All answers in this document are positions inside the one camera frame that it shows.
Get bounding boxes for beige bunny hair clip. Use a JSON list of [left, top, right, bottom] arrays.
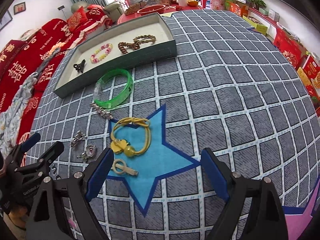
[[112, 159, 138, 176]]

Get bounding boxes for silver purple heart pendant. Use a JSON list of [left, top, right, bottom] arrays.
[[77, 145, 97, 162]]

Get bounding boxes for yellow hair tie with bead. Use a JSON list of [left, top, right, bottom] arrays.
[[109, 116, 152, 158]]

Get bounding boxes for silver crystal pendant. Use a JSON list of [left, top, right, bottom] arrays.
[[70, 131, 87, 148]]

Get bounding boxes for black claw hair clip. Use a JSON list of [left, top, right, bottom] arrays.
[[73, 59, 86, 73]]

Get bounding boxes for green translucent bangle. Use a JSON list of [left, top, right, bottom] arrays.
[[93, 69, 133, 109]]

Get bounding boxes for pink yellow beaded bracelet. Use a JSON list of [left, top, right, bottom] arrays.
[[89, 43, 113, 64]]

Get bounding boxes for copper spiral hair tie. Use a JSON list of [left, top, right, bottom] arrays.
[[118, 41, 141, 55]]

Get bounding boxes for silver star hair clip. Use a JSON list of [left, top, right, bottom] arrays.
[[89, 102, 113, 120]]

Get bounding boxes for green jewelry tray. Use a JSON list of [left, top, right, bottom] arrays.
[[54, 13, 177, 98]]

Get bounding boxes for grey floral cloth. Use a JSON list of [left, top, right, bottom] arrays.
[[1, 48, 61, 159]]

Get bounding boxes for grey checked tablecloth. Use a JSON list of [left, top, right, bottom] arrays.
[[24, 9, 320, 240]]

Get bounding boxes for red wedding bedspread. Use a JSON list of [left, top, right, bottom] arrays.
[[0, 4, 113, 145]]

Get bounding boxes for red square pillow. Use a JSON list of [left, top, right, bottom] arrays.
[[67, 7, 88, 32]]

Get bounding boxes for round red table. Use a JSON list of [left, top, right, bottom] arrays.
[[117, 4, 203, 24]]

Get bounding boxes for beige armchair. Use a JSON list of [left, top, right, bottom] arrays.
[[71, 1, 124, 23]]

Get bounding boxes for red colander bowl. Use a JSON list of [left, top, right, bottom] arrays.
[[137, 4, 166, 16]]

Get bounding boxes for potted green plant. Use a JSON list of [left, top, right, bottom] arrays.
[[247, 0, 266, 10]]

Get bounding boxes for white mug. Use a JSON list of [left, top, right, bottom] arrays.
[[177, 0, 188, 7]]

